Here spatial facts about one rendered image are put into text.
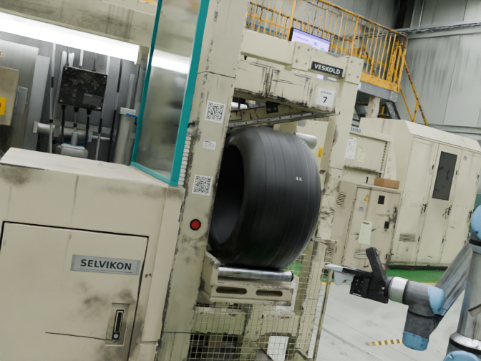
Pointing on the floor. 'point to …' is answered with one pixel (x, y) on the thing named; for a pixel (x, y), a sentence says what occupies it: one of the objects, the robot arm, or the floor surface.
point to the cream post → (192, 235)
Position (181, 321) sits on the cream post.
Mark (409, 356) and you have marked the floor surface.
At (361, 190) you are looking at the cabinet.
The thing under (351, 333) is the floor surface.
